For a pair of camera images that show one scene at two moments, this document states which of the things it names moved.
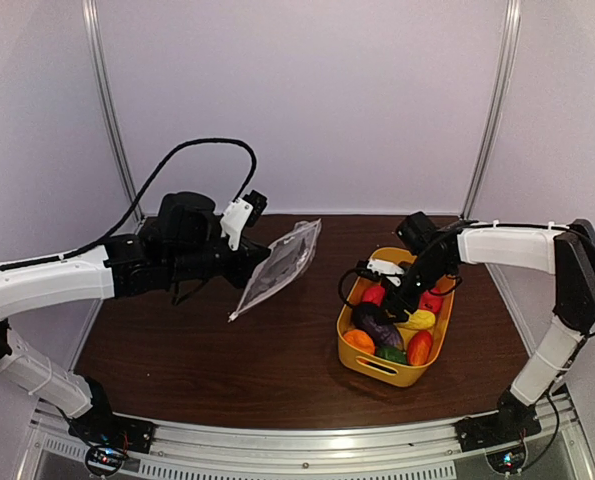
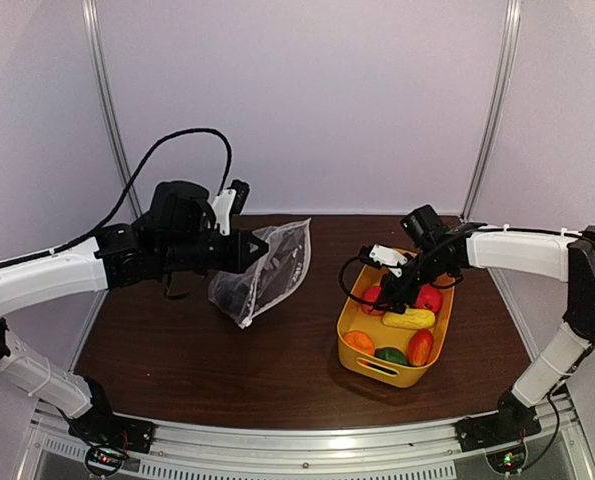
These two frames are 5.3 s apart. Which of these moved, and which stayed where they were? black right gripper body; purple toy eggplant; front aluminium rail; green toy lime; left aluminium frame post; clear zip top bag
Moved: clear zip top bag; purple toy eggplant
Stayed: green toy lime; front aluminium rail; black right gripper body; left aluminium frame post
